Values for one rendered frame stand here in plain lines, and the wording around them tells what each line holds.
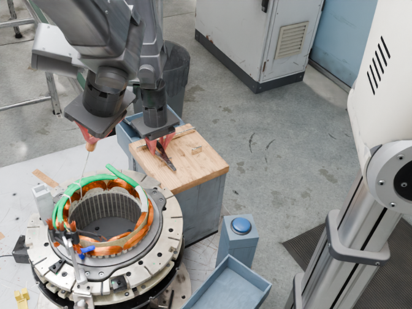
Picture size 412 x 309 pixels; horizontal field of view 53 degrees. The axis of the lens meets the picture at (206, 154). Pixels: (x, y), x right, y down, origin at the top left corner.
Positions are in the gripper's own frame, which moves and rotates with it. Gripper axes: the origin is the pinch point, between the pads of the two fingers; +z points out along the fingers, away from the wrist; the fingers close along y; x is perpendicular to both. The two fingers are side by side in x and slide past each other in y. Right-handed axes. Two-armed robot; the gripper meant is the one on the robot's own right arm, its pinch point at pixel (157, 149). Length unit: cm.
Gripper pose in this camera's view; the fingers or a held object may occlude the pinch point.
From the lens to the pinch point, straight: 105.9
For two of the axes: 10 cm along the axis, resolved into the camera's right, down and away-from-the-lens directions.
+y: -8.3, 3.6, -4.3
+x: 5.5, 5.6, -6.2
